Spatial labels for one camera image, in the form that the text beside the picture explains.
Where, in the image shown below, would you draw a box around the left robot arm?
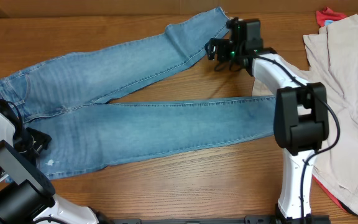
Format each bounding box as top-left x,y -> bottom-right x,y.
0,99 -> 111,224

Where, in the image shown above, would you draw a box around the beige shirt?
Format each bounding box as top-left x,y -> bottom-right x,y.
252,13 -> 358,217

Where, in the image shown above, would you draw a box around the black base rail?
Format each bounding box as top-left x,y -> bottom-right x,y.
104,214 -> 331,224

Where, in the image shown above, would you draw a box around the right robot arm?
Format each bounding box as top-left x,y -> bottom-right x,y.
204,17 -> 330,223

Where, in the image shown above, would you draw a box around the blue denim jeans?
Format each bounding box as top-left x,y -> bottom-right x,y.
0,7 -> 275,179

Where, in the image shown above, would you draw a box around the red cloth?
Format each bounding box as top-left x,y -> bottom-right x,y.
313,176 -> 347,212

